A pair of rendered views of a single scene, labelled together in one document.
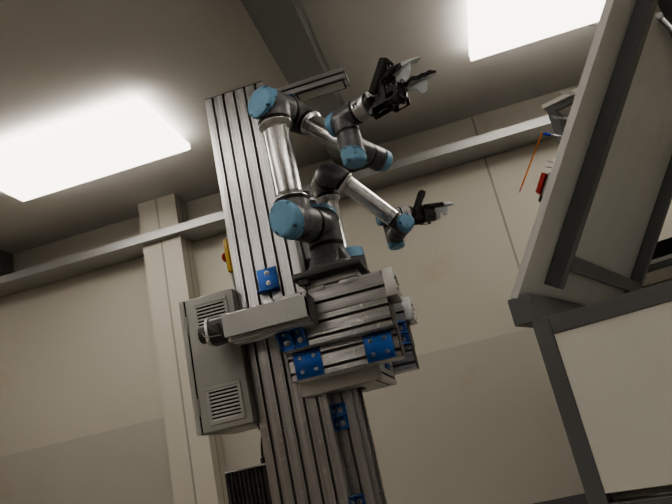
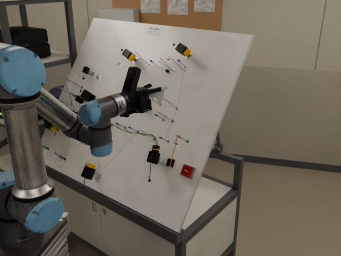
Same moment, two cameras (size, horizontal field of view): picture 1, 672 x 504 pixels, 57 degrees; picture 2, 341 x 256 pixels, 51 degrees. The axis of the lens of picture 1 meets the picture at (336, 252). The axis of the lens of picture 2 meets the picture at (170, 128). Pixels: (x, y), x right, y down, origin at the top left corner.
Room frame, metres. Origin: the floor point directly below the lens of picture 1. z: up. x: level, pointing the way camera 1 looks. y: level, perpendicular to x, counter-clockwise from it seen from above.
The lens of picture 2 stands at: (1.37, 0.97, 1.97)
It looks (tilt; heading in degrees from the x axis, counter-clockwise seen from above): 23 degrees down; 275
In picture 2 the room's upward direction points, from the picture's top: straight up
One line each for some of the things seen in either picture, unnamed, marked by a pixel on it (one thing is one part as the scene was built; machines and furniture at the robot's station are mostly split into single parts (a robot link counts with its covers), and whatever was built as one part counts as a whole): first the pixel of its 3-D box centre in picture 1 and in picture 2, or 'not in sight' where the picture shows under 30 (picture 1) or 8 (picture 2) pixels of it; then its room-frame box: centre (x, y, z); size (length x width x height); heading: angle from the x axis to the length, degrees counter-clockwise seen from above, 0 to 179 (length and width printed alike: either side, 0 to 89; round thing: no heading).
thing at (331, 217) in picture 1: (321, 226); (13, 191); (1.95, 0.03, 1.33); 0.13 x 0.12 x 0.14; 145
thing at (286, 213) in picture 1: (283, 162); (25, 144); (1.85, 0.10, 1.54); 0.15 x 0.12 x 0.55; 145
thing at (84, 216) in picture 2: not in sight; (72, 208); (2.15, -0.88, 0.60); 0.55 x 0.02 x 0.39; 147
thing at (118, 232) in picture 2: not in sight; (135, 245); (1.69, -0.58, 0.60); 0.55 x 0.03 x 0.39; 147
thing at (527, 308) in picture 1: (589, 319); (96, 193); (1.93, -0.71, 0.83); 1.18 x 0.05 x 0.06; 147
